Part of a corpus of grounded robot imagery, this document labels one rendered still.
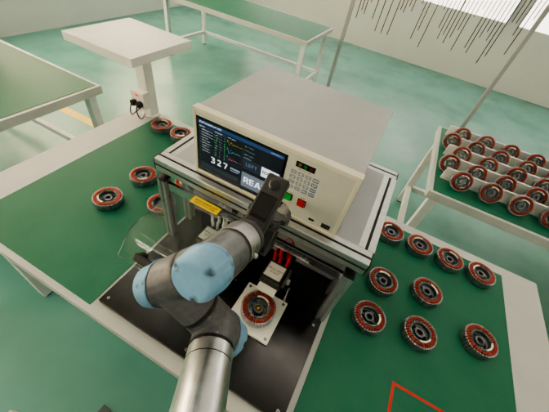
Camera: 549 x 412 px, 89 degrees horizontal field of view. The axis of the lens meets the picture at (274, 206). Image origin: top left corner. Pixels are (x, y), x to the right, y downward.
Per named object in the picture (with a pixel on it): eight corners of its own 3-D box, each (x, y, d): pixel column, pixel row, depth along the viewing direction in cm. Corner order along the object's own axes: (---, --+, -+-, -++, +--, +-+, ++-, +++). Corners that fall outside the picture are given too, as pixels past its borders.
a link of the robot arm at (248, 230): (219, 219, 46) (261, 242, 45) (232, 212, 50) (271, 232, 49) (207, 256, 49) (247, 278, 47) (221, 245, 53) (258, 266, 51)
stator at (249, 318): (264, 335, 85) (265, 331, 82) (233, 316, 87) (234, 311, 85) (280, 305, 92) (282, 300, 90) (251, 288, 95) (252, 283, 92)
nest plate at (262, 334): (265, 346, 84) (266, 344, 83) (225, 320, 88) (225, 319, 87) (287, 305, 94) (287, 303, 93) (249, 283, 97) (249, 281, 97)
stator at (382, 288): (392, 302, 103) (397, 298, 101) (363, 288, 105) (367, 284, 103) (395, 279, 111) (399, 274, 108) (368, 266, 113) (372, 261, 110)
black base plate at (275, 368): (279, 424, 74) (281, 423, 72) (100, 302, 87) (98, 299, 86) (335, 285, 105) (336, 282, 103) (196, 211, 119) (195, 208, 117)
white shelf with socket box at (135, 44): (149, 157, 137) (130, 59, 105) (95, 129, 145) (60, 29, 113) (195, 127, 161) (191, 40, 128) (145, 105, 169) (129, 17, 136)
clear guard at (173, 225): (194, 302, 66) (192, 291, 62) (117, 255, 71) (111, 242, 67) (261, 217, 88) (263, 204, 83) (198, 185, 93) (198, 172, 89)
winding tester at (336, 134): (332, 239, 72) (363, 179, 57) (195, 171, 82) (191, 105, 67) (368, 163, 98) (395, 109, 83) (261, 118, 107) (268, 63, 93)
